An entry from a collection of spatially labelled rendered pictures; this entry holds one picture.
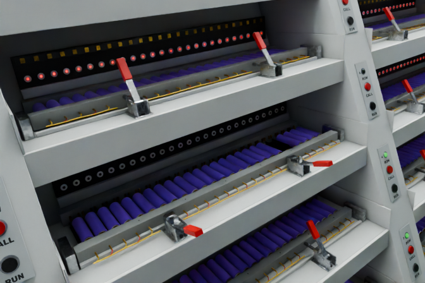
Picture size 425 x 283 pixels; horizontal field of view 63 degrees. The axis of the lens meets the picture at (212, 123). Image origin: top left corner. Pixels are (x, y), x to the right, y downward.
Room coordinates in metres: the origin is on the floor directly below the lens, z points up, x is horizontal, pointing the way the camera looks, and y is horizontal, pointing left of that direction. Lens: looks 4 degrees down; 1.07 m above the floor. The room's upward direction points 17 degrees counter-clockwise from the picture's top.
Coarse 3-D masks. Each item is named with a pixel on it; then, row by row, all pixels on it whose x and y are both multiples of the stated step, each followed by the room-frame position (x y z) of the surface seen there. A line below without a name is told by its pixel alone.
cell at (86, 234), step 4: (76, 220) 0.54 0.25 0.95; (80, 220) 0.53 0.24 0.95; (72, 224) 0.54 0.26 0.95; (76, 224) 0.53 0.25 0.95; (80, 224) 0.52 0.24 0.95; (84, 224) 0.52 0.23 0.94; (76, 228) 0.52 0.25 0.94; (80, 228) 0.51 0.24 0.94; (84, 228) 0.51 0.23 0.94; (88, 228) 0.52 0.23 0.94; (80, 232) 0.51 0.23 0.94; (84, 232) 0.50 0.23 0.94; (88, 232) 0.50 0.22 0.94; (80, 236) 0.50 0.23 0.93; (84, 236) 0.49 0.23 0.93; (88, 236) 0.49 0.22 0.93; (92, 236) 0.50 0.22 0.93; (80, 240) 0.50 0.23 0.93; (84, 240) 0.49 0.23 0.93
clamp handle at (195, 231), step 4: (176, 220) 0.50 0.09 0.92; (176, 224) 0.49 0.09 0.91; (180, 224) 0.49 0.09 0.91; (184, 224) 0.48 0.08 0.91; (180, 228) 0.48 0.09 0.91; (184, 228) 0.46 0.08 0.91; (188, 228) 0.46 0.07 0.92; (192, 228) 0.45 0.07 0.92; (196, 228) 0.45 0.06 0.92; (200, 228) 0.44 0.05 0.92; (188, 232) 0.45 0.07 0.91; (192, 232) 0.44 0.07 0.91; (196, 232) 0.44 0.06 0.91; (200, 232) 0.44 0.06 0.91; (196, 236) 0.44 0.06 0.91
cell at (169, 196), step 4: (156, 184) 0.62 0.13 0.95; (160, 184) 0.62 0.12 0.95; (156, 188) 0.61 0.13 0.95; (160, 188) 0.60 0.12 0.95; (164, 188) 0.60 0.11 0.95; (156, 192) 0.60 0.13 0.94; (160, 192) 0.59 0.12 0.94; (164, 192) 0.59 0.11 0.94; (168, 192) 0.59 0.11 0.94; (160, 196) 0.59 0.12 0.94; (164, 196) 0.58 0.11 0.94; (168, 196) 0.57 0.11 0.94; (172, 196) 0.57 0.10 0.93; (164, 200) 0.58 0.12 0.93; (168, 200) 0.57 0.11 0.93; (172, 200) 0.57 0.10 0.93
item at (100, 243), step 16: (304, 144) 0.70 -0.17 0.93; (320, 144) 0.71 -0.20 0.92; (336, 144) 0.72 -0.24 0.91; (272, 160) 0.65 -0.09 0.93; (240, 176) 0.60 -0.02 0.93; (256, 176) 0.62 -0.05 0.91; (272, 176) 0.62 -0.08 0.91; (208, 192) 0.57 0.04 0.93; (224, 192) 0.59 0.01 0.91; (160, 208) 0.53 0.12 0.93; (176, 208) 0.54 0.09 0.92; (192, 208) 0.55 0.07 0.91; (128, 224) 0.50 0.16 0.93; (144, 224) 0.51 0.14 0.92; (160, 224) 0.52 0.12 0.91; (96, 240) 0.48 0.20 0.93; (112, 240) 0.48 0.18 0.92; (80, 256) 0.46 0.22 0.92
